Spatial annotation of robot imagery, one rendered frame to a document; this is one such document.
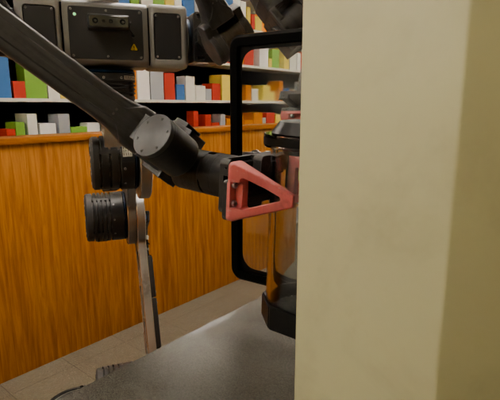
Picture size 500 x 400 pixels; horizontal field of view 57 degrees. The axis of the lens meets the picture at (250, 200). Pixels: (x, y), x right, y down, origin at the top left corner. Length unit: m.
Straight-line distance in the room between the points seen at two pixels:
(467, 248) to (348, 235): 0.08
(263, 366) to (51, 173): 1.91
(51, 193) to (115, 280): 0.64
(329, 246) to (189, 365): 0.37
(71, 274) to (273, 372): 2.01
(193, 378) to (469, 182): 0.44
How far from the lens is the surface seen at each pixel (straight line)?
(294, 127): 0.49
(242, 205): 0.52
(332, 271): 0.35
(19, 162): 2.35
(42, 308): 2.55
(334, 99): 0.33
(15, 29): 0.66
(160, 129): 0.56
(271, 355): 0.68
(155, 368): 0.66
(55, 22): 1.22
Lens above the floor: 1.28
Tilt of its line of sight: 12 degrees down
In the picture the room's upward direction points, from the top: straight up
